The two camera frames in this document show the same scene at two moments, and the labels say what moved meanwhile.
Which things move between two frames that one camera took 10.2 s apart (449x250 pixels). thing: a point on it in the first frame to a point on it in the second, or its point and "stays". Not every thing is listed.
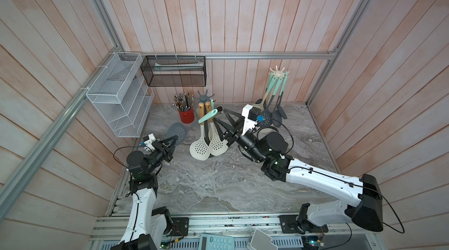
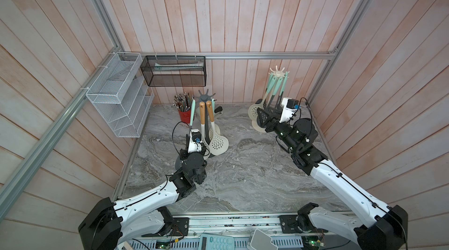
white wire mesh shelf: x=121 y=95 stays
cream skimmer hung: x=261 y=106 stays
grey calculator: x=214 y=242 stays
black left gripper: x=162 y=146 to x=183 y=152
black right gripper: x=235 y=137 to x=272 y=121
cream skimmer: x=210 y=134 stays
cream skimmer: x=217 y=146 stays
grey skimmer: x=176 y=129 to x=179 y=160
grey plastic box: x=261 y=240 stays
